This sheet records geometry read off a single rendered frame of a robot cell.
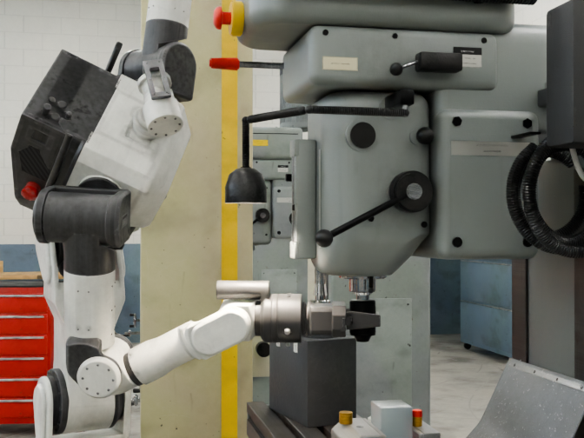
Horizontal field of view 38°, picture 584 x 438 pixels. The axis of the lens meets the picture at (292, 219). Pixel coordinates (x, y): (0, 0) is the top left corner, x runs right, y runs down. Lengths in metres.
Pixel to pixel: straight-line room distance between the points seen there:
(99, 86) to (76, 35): 9.04
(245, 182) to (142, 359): 0.38
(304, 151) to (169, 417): 1.94
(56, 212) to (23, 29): 9.30
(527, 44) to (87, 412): 1.17
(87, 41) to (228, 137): 7.56
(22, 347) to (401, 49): 4.83
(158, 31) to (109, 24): 8.94
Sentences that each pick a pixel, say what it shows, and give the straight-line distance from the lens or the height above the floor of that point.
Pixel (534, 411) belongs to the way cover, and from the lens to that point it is 1.68.
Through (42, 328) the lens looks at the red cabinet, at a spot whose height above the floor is 0.72.
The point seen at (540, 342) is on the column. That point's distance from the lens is 1.73.
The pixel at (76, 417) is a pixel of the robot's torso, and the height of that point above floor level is 0.99.
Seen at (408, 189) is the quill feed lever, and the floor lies 1.46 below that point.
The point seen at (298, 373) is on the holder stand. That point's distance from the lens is 1.89.
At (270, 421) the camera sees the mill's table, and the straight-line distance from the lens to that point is 1.93.
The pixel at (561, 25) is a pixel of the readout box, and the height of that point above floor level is 1.69.
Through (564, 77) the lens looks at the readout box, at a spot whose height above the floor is 1.61.
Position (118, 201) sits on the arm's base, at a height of 1.44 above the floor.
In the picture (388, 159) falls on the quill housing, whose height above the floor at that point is 1.51.
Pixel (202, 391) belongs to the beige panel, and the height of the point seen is 0.78.
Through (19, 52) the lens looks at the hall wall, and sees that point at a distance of 10.72.
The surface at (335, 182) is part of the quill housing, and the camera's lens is 1.44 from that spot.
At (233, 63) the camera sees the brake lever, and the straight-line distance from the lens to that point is 1.60.
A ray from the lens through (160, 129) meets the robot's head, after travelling 1.57.
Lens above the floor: 1.39
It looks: 1 degrees up
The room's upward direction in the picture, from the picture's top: straight up
